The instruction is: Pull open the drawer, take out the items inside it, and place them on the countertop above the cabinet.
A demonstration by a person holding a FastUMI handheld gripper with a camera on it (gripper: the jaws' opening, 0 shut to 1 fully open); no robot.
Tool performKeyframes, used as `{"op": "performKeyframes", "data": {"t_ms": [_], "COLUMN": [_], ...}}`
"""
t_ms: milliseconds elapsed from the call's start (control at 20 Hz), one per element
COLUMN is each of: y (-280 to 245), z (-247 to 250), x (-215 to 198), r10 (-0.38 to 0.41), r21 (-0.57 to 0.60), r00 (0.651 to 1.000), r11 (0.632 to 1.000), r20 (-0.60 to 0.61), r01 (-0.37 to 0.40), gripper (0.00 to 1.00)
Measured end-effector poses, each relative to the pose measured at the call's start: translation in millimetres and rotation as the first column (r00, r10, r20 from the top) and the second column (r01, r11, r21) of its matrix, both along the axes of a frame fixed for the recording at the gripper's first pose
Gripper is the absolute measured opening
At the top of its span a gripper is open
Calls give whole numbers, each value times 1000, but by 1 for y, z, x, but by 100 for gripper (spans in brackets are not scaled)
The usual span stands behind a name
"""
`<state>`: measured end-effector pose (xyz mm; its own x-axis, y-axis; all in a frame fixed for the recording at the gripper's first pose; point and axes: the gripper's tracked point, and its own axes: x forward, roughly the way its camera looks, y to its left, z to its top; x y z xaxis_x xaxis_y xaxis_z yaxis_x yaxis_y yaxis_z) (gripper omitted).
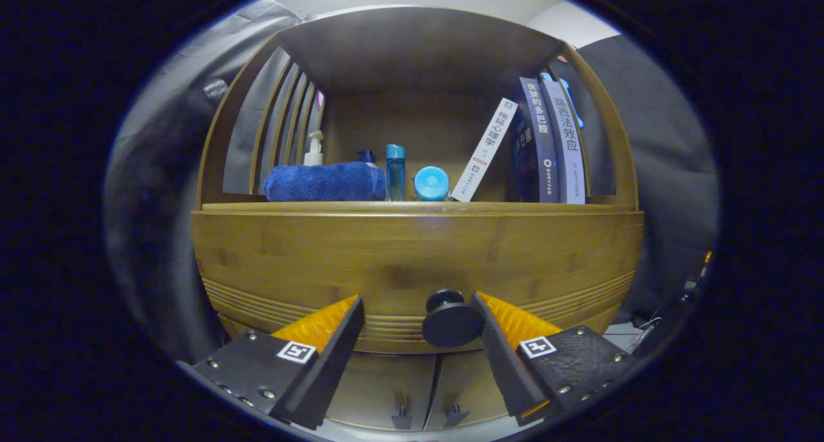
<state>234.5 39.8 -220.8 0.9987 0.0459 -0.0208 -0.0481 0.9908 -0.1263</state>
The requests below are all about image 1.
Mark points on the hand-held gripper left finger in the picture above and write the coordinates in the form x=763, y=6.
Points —
x=328, y=365

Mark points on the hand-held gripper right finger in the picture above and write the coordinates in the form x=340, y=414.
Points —
x=505, y=365

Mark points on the wooden drawer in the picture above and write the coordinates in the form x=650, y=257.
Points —
x=386, y=255

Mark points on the blue tube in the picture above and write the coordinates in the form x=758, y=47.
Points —
x=431, y=183

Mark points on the wooden cabinet door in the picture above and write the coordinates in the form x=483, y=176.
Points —
x=380, y=384
x=467, y=377

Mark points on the wooden cabinet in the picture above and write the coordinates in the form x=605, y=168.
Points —
x=418, y=49

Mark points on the blue towel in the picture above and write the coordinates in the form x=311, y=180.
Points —
x=322, y=182

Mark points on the clear blue bottle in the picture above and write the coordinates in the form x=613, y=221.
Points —
x=395, y=172

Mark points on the white bottle with blue cap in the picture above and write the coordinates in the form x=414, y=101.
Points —
x=367, y=157

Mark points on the white pump bottle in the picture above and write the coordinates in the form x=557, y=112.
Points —
x=314, y=154

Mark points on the white book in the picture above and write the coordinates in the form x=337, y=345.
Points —
x=484, y=149

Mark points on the black and orange device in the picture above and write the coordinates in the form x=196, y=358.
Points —
x=706, y=258

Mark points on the dark blue book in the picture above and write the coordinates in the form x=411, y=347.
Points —
x=537, y=139

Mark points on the pale purple book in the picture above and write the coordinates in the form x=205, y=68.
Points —
x=568, y=146

